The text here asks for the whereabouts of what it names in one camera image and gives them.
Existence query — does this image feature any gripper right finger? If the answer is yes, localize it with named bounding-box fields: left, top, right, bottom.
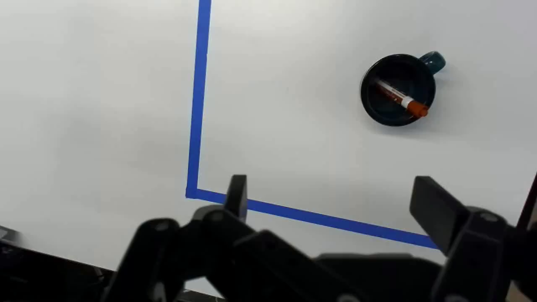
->
left=409, top=176, right=537, bottom=302

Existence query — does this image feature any blue tape line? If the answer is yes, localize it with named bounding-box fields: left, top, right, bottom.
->
left=185, top=0, right=439, bottom=250

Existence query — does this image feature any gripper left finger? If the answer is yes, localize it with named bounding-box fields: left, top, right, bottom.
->
left=102, top=174, right=362, bottom=302

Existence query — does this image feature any orange capped marker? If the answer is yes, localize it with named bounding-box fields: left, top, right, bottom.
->
left=375, top=79, right=429, bottom=117

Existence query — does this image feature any dark teal mug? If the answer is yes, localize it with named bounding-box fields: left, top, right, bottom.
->
left=360, top=51, right=446, bottom=127

